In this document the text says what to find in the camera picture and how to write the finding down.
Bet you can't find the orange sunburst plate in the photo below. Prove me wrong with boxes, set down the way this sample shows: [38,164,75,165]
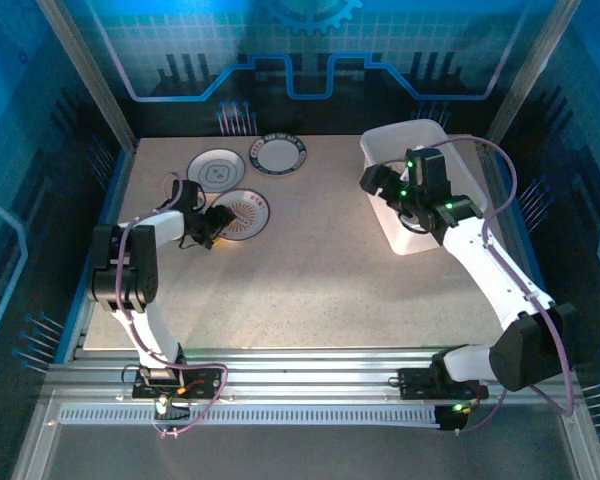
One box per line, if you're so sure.
[210,188,271,243]

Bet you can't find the dark text rim plate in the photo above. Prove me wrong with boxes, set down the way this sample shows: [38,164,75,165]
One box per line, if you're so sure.
[248,133,309,177]

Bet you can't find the white translucent plastic bin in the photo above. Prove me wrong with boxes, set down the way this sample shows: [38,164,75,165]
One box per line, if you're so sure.
[358,118,487,257]

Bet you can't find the grey clover pattern plate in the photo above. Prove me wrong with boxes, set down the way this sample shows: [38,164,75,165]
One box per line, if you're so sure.
[186,148,246,194]

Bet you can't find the blue table edge trim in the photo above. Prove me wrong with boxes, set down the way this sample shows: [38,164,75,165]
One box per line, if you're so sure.
[479,142,564,336]
[54,147,137,364]

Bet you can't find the black control box green light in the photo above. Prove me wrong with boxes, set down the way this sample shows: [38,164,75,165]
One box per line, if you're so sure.
[435,402,474,435]

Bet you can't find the grey front panel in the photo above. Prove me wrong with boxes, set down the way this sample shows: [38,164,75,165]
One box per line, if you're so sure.
[9,389,600,480]

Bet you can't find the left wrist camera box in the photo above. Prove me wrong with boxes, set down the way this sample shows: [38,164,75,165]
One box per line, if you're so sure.
[172,179,206,211]

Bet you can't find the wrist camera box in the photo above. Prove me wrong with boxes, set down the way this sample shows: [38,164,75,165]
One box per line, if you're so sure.
[172,179,206,211]
[403,146,450,194]

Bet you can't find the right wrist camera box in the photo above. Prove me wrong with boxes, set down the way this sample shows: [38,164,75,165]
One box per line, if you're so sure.
[403,146,450,194]

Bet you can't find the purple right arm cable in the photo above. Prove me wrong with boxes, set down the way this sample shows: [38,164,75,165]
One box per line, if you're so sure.
[414,135,577,436]

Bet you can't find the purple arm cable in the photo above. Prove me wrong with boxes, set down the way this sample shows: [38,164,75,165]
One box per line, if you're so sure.
[114,171,230,440]
[414,135,577,436]

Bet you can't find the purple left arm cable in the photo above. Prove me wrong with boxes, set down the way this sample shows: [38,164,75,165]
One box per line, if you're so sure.
[114,171,230,440]

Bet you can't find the aluminium mounting rail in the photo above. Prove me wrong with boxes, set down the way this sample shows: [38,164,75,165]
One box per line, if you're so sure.
[44,346,589,401]

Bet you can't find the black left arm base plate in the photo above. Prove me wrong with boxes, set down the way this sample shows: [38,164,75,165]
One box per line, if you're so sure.
[131,367,227,401]

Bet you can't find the aluminium frame post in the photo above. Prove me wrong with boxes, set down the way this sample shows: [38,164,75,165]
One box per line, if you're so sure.
[35,0,140,154]
[483,0,584,151]

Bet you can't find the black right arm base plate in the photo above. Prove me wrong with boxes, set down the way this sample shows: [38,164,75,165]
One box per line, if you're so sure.
[397,366,490,401]

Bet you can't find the slotted grey cable duct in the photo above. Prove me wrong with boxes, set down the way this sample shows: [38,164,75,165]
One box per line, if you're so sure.
[57,403,441,425]

